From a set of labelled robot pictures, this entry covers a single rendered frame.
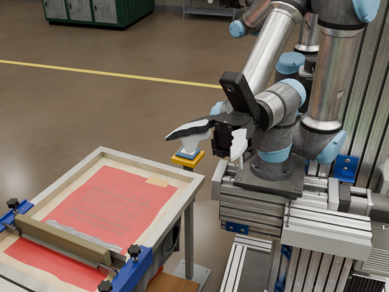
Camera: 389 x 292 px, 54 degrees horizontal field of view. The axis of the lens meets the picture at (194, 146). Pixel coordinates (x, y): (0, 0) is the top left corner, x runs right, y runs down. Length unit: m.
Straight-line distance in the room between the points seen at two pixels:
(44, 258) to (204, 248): 1.45
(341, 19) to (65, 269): 1.16
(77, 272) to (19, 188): 2.18
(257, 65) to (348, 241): 0.61
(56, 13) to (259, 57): 7.32
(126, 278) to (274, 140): 0.69
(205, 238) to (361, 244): 1.68
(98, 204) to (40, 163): 2.16
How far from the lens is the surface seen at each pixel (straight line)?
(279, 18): 1.03
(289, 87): 0.86
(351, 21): 1.02
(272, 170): 1.26
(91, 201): 1.70
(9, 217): 1.66
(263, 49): 0.99
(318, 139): 1.14
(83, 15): 7.85
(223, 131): 0.72
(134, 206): 1.64
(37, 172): 3.68
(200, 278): 2.57
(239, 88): 0.69
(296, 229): 1.26
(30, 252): 1.56
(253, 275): 2.36
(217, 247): 2.76
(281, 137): 0.89
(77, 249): 1.41
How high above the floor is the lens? 2.03
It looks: 33 degrees down
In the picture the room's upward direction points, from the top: straight up
